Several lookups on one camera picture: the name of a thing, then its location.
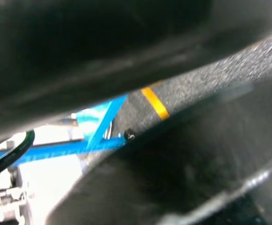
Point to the dark grey robot body shell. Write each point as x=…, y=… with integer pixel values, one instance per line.
x=103, y=52

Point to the yellow floor tape outline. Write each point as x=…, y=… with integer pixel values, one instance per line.
x=156, y=104

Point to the blue metal shelf rack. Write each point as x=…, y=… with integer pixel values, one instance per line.
x=68, y=147

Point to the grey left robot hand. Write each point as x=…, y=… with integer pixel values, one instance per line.
x=185, y=174

